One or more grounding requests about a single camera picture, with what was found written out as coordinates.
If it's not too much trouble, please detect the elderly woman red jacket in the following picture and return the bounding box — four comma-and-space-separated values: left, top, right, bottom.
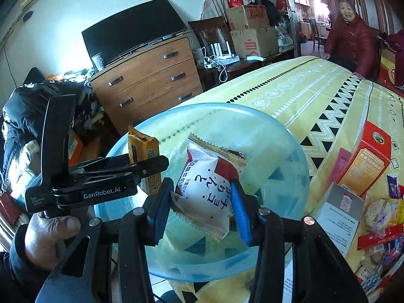
323, 0, 375, 79

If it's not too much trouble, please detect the white charger cable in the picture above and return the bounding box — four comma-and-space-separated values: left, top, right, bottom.
201, 45, 229, 84

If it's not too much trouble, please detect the dark wooden side table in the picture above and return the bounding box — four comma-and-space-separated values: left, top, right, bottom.
198, 50, 294, 92

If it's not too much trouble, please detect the maroon coat on chair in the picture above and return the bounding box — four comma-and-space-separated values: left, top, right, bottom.
377, 29, 403, 90

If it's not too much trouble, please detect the flat pink red box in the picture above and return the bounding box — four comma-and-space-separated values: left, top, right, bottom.
325, 148, 351, 190

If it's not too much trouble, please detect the white grey 377 box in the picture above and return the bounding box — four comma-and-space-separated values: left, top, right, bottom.
314, 183, 364, 257

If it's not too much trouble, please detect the wooden chest of drawers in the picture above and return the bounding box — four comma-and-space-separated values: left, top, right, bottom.
90, 36, 203, 135

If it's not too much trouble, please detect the yellow patterned bed sheet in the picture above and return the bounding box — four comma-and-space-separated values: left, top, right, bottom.
157, 55, 404, 303

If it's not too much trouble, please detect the person's left hand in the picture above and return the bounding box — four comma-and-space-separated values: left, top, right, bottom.
25, 213, 81, 270

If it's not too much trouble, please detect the lower cardboard box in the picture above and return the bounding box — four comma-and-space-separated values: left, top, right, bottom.
231, 27, 279, 58

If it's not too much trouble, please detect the dark wooden chair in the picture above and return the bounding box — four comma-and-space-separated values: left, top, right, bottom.
188, 16, 234, 58

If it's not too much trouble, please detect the orange yellow snack packet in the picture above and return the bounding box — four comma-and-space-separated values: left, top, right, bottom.
127, 125, 162, 196

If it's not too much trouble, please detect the cardboard box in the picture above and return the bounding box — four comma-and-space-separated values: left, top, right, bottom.
231, 27, 279, 58
225, 5, 270, 31

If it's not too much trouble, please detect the upper cardboard box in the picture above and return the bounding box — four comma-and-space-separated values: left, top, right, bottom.
225, 5, 270, 31

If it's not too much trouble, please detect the red orange tall box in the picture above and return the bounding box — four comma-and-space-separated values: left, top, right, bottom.
337, 120, 392, 197

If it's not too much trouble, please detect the translucent blue plastic bowl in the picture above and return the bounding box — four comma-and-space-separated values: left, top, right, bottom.
94, 102, 311, 283

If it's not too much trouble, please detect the black flat television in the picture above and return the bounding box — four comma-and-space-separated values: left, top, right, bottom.
82, 0, 187, 64

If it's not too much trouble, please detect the white red snack packet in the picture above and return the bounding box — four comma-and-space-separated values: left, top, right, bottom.
171, 133, 247, 240

